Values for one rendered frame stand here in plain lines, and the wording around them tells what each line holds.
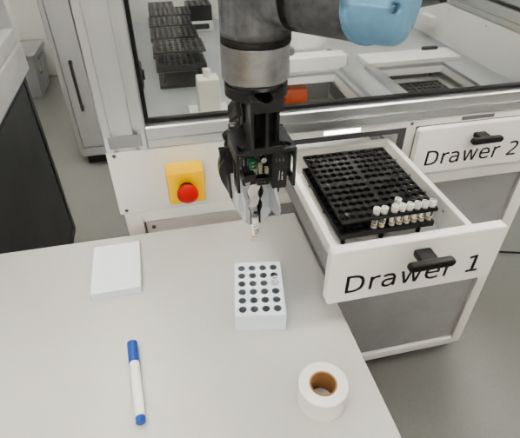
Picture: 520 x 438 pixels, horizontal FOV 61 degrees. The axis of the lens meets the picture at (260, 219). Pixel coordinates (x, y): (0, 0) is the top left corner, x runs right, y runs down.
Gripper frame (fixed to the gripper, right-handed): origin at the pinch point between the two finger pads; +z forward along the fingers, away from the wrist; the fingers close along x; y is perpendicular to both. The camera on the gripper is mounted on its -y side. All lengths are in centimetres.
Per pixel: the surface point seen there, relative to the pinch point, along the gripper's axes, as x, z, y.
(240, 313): -3.2, 17.7, 3.0
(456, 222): 36.0, 9.5, -0.8
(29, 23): -98, 53, -351
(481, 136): 56, 6, -23
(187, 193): -8.1, 9.1, -20.5
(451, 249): 29.9, 8.0, 6.7
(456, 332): 77, 86, -27
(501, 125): 62, 6, -25
